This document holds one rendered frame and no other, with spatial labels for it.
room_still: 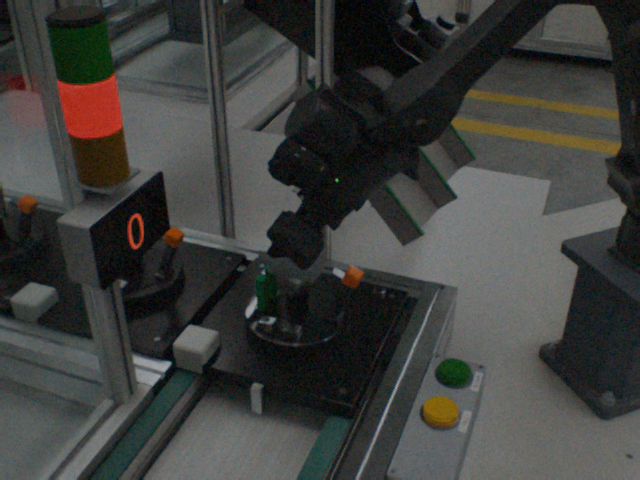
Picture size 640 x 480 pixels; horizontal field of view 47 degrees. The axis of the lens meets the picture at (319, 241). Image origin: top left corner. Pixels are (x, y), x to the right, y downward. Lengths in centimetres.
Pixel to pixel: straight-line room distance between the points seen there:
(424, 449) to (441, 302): 27
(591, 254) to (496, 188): 58
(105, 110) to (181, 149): 103
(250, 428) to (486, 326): 44
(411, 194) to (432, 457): 48
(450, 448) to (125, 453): 36
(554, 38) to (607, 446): 411
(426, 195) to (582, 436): 43
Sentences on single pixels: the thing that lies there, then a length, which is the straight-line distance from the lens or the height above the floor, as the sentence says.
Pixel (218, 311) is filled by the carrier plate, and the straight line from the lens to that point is 101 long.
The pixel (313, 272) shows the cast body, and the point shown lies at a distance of 90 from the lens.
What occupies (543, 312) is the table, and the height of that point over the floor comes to 86.
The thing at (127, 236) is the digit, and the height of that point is 120.
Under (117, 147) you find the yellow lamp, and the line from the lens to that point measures 71.
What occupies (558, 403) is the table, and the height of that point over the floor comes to 86.
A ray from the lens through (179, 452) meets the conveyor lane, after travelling 91.
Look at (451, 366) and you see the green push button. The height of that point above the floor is 97.
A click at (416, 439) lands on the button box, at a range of 86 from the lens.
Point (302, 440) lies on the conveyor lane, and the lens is 91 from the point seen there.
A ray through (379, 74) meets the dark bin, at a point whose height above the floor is 122.
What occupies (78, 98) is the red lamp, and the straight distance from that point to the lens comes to 69.
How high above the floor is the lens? 159
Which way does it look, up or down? 33 degrees down
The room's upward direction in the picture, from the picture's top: straight up
